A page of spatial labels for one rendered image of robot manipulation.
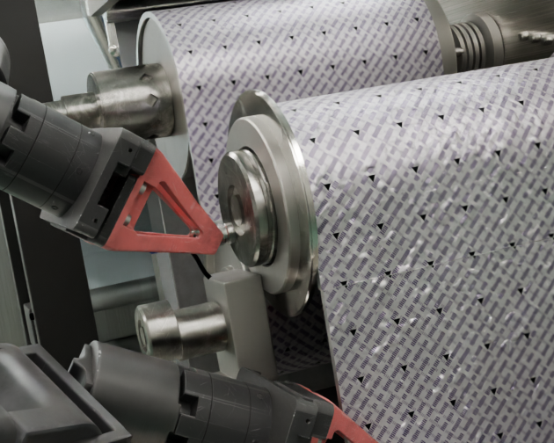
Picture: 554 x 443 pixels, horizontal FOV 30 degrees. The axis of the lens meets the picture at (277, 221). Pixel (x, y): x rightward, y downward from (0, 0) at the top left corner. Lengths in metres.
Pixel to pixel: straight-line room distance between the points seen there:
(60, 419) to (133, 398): 0.07
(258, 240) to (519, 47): 0.42
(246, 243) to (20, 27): 0.34
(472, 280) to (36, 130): 0.28
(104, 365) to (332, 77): 0.40
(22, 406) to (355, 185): 0.24
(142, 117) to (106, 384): 0.36
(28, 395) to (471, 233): 0.29
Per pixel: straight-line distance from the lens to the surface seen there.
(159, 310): 0.68
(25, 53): 0.91
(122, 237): 0.62
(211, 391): 0.58
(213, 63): 0.85
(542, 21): 0.95
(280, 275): 0.64
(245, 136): 0.66
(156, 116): 0.88
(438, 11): 0.94
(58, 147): 0.61
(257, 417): 0.59
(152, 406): 0.57
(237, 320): 0.68
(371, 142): 0.63
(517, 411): 0.69
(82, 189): 0.62
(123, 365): 0.57
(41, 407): 0.51
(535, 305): 0.68
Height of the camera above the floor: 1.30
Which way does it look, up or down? 6 degrees down
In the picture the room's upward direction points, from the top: 10 degrees counter-clockwise
